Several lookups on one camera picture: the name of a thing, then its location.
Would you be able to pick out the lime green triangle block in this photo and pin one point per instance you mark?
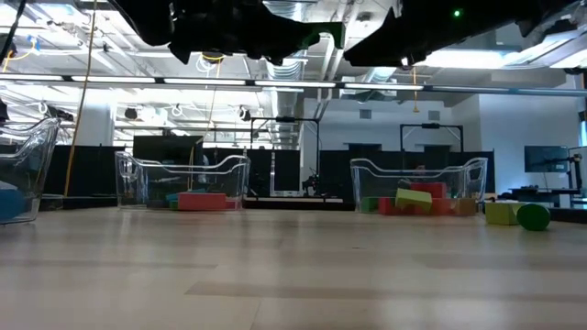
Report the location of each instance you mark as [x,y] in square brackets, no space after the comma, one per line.
[413,199]

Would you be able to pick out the large silver ventilation duct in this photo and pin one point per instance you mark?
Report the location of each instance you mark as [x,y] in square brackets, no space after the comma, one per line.
[284,73]

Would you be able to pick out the small black tripod device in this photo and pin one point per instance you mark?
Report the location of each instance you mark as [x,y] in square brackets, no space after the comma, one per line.
[313,183]

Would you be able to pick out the black partition wall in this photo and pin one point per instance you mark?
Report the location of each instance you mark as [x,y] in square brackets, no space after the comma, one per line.
[335,174]

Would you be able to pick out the orange arch block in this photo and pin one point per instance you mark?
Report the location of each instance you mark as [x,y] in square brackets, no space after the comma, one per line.
[441,207]

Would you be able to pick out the clear plastic bin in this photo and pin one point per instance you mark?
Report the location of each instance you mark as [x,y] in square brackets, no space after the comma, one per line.
[472,183]
[41,160]
[137,183]

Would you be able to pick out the blue cylinder block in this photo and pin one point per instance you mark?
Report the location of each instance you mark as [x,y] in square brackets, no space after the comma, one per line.
[11,204]

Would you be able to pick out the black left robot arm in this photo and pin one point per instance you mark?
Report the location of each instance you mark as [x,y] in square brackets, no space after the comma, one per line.
[137,18]

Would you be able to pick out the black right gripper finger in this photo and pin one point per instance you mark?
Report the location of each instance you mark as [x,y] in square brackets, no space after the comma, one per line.
[376,50]

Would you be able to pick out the red cylinder block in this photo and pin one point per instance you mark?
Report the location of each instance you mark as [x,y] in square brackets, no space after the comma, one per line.
[234,205]

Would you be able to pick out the black aluminium table frame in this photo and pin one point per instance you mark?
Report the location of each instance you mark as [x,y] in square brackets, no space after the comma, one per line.
[298,204]

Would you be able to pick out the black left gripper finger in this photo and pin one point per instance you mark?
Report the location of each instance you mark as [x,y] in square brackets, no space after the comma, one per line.
[293,41]

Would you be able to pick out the green chunky block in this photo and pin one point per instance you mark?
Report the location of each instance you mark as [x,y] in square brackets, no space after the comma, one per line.
[369,204]

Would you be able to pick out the black metal stand frame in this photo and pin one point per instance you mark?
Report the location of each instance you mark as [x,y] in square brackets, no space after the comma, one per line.
[431,125]

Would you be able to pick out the background desk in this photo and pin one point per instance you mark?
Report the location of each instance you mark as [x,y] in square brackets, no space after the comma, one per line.
[541,191]

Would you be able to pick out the dark wall monitor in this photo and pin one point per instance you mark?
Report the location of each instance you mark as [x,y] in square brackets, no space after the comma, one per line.
[546,159]

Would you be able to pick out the long ceiling light bar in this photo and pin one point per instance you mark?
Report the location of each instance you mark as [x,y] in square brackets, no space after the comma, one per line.
[206,81]

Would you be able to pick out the orange rectangular block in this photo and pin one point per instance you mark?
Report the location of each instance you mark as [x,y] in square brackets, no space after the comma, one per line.
[202,201]

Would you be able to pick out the slanted silver ventilation duct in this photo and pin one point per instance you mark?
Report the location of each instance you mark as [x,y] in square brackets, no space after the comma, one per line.
[380,75]

